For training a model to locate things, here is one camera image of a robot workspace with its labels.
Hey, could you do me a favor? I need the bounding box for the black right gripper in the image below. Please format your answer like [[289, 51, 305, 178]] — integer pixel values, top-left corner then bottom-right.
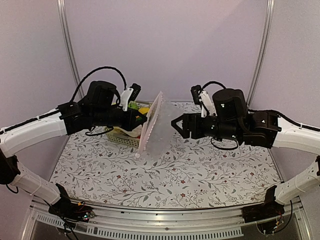
[[171, 112, 242, 142]]

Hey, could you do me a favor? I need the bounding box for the toy napa cabbage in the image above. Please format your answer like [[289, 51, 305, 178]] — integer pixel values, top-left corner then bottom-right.
[[114, 125, 142, 138]]

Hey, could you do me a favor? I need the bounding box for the clear zip top bag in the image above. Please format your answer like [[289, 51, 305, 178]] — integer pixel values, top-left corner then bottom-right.
[[135, 91, 184, 161]]

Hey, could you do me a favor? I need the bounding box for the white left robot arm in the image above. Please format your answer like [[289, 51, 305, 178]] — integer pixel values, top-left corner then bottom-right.
[[0, 80, 147, 222]]

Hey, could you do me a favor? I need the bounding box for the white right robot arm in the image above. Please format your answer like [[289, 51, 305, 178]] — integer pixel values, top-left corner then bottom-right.
[[171, 85, 320, 223]]

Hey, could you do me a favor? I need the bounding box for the yellow toy lemon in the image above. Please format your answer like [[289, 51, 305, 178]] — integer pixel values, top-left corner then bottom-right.
[[138, 107, 150, 115]]

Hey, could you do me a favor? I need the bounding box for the green toy apple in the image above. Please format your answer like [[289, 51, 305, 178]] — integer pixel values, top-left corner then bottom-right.
[[128, 101, 139, 110]]

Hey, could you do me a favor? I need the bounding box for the pale green plastic basket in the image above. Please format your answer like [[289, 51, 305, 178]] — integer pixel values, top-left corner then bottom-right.
[[106, 101, 152, 148]]

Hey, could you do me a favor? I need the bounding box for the floral patterned table mat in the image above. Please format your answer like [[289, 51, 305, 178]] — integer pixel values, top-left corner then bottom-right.
[[50, 127, 281, 209]]

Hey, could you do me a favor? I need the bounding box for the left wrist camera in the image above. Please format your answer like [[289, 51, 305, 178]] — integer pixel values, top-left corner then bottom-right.
[[119, 83, 141, 112]]

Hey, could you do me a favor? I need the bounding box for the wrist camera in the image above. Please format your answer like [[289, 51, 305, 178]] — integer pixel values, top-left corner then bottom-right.
[[190, 85, 216, 118], [119, 83, 141, 112]]

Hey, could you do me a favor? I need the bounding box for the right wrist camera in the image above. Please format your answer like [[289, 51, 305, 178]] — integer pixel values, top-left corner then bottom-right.
[[190, 85, 216, 118]]

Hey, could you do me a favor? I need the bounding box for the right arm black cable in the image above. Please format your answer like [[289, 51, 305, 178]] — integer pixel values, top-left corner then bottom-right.
[[201, 80, 227, 91]]

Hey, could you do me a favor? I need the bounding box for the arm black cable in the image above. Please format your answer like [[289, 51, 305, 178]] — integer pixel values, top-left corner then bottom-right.
[[71, 66, 127, 103], [201, 80, 227, 91]]

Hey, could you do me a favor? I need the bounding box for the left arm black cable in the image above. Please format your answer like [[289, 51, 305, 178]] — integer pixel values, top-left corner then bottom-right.
[[71, 66, 127, 103]]

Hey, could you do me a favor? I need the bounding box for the front aluminium rail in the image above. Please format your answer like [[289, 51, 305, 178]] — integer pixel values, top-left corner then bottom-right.
[[22, 198, 315, 240]]

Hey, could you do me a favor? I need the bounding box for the left aluminium frame post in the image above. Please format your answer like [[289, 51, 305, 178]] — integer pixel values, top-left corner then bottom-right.
[[56, 0, 81, 86]]

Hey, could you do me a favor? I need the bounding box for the aluminium frame post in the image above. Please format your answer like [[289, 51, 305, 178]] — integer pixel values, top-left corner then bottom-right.
[[56, 0, 81, 86], [246, 0, 275, 107]]

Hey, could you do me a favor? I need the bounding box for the right aluminium frame post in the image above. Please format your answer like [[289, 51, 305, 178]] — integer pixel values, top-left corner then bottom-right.
[[246, 0, 275, 107]]

